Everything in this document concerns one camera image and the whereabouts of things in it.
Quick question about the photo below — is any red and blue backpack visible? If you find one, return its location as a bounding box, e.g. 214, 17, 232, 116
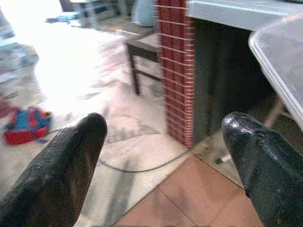
2, 106, 53, 146

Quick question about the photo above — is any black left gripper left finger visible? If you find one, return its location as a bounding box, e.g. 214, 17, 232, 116
0, 112, 108, 227

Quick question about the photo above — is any pale blue water jug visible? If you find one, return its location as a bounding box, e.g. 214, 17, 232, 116
131, 0, 157, 28

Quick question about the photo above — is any dark wooden chair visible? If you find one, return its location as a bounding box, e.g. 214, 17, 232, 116
125, 30, 166, 95

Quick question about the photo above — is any grey plastic bag bundle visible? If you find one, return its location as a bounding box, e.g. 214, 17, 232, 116
0, 42, 40, 74

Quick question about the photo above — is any red brick counter base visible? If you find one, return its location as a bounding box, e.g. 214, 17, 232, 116
155, 0, 197, 148

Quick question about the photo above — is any black floor cable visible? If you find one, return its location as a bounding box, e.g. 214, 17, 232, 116
40, 127, 197, 173

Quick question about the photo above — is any blue cloth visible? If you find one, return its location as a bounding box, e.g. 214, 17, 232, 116
46, 12, 79, 24

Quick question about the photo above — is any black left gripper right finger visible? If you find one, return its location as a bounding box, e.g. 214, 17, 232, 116
222, 111, 303, 227

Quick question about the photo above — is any white kitchen countertop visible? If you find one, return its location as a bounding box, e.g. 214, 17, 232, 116
186, 0, 303, 33

